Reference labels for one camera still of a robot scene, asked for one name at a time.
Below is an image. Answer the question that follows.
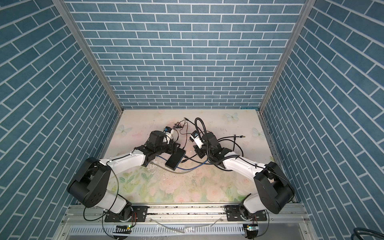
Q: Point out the grey ethernet cable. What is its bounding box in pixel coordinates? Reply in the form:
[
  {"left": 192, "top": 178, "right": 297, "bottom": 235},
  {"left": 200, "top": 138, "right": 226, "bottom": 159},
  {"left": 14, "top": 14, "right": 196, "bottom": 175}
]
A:
[{"left": 149, "top": 160, "right": 199, "bottom": 175}]

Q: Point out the black network switch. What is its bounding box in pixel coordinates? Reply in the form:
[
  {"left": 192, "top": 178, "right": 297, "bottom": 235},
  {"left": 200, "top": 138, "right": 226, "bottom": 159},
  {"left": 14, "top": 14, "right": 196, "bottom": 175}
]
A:
[{"left": 165, "top": 149, "right": 186, "bottom": 171}]

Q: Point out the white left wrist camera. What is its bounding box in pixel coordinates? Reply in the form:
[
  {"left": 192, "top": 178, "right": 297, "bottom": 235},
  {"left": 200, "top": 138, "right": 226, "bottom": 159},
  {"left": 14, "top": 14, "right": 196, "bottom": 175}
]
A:
[{"left": 163, "top": 127, "right": 174, "bottom": 142}]

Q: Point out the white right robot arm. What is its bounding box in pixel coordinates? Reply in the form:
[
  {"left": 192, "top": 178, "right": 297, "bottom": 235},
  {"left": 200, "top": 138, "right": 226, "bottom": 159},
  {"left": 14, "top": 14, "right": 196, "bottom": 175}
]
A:
[{"left": 190, "top": 131, "right": 295, "bottom": 220}]

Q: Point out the thin black ethernet cable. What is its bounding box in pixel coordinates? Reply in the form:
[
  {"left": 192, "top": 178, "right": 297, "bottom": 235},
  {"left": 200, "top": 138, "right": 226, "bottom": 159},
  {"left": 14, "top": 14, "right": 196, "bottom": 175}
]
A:
[{"left": 180, "top": 154, "right": 211, "bottom": 166}]

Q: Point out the blue ethernet cable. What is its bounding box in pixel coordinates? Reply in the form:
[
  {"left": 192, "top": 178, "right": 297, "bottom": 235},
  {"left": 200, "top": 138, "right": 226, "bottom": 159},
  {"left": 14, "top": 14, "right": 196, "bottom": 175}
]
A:
[{"left": 157, "top": 154, "right": 209, "bottom": 172}]

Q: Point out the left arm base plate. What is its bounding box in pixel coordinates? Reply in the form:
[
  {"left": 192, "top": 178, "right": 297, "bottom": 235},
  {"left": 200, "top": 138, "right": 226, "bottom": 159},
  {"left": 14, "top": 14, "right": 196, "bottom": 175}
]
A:
[{"left": 105, "top": 206, "right": 149, "bottom": 224}]

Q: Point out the aluminium front rail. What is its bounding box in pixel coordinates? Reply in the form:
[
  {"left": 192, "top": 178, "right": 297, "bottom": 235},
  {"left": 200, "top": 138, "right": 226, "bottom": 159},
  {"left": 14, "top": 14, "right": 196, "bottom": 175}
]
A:
[{"left": 59, "top": 202, "right": 310, "bottom": 226}]

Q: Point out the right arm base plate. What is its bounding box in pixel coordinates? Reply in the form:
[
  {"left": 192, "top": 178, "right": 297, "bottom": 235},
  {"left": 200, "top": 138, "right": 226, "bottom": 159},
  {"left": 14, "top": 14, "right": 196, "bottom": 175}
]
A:
[{"left": 224, "top": 205, "right": 267, "bottom": 222}]

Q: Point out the thick black looped cable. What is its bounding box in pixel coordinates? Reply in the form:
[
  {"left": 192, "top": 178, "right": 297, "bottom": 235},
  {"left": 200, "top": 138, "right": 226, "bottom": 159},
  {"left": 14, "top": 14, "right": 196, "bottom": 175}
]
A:
[{"left": 206, "top": 138, "right": 244, "bottom": 172}]

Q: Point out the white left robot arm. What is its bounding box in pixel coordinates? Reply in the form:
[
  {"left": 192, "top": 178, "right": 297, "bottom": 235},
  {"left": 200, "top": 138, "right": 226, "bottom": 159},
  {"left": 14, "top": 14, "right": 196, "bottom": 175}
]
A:
[{"left": 67, "top": 131, "right": 186, "bottom": 221}]

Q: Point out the black cable with teal plug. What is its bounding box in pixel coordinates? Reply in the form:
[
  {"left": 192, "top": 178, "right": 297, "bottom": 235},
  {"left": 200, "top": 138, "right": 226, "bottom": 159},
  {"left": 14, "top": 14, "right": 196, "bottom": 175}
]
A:
[{"left": 217, "top": 134, "right": 246, "bottom": 142}]

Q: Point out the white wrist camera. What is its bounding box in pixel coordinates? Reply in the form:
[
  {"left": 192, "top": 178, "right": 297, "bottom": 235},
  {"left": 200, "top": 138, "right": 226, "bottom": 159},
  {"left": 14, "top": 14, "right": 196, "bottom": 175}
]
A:
[
  {"left": 190, "top": 131, "right": 204, "bottom": 149},
  {"left": 163, "top": 127, "right": 174, "bottom": 142}
]

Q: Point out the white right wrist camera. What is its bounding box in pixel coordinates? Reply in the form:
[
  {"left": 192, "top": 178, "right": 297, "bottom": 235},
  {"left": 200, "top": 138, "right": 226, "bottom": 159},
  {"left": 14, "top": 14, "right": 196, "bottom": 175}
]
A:
[{"left": 190, "top": 131, "right": 204, "bottom": 149}]

